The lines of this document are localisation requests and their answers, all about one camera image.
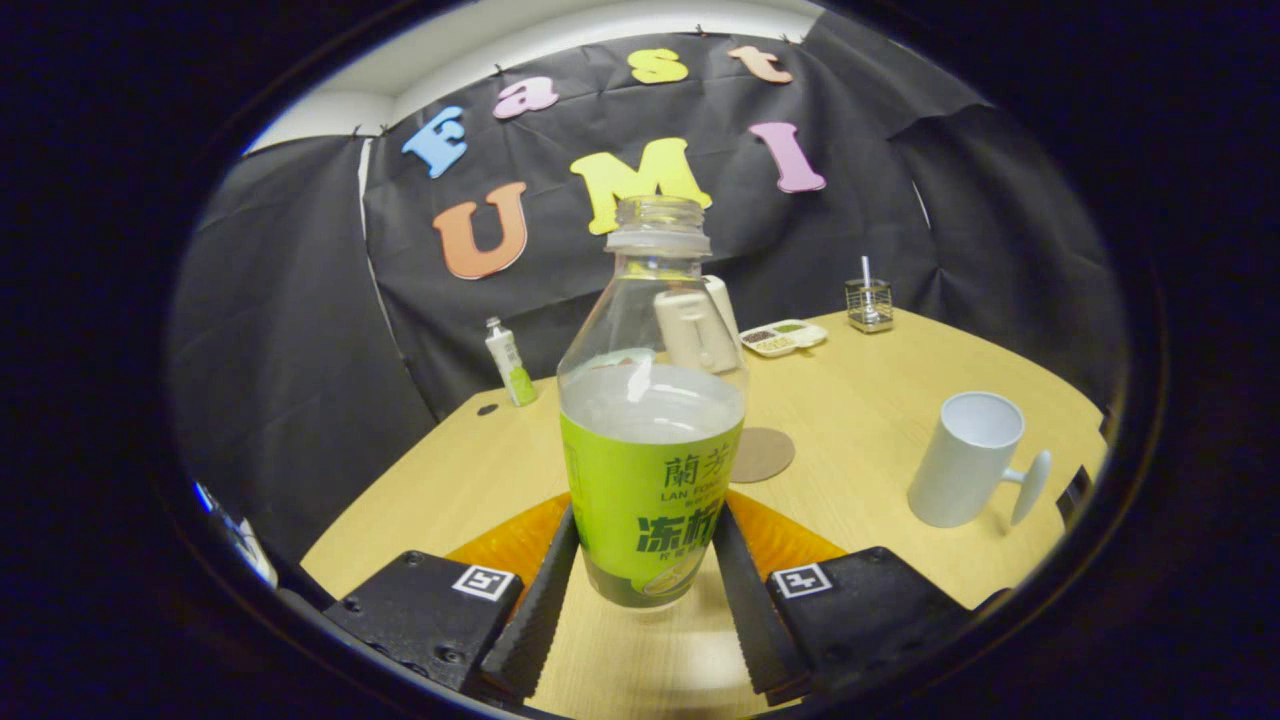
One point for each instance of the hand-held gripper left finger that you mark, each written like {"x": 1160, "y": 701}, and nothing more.
{"x": 545, "y": 610}

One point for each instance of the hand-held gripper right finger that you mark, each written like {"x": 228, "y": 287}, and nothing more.
{"x": 755, "y": 620}

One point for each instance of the round brown coaster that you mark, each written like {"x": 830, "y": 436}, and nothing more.
{"x": 765, "y": 455}

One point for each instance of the green label juice bottle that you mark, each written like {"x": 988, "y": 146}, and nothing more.
{"x": 650, "y": 480}

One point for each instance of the white cup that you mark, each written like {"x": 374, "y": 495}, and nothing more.
{"x": 960, "y": 470}

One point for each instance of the small white green bottle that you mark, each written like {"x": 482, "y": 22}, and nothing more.
{"x": 515, "y": 375}

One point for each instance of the wooden table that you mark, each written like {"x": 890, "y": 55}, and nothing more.
{"x": 850, "y": 400}

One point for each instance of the white divided snack tray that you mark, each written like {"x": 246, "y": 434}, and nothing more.
{"x": 783, "y": 338}

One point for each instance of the white toaster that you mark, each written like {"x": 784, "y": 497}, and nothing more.
{"x": 730, "y": 315}

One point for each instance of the black clamp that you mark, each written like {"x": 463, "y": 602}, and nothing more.
{"x": 1073, "y": 497}

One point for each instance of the black backdrop cloth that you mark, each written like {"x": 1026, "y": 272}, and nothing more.
{"x": 300, "y": 350}

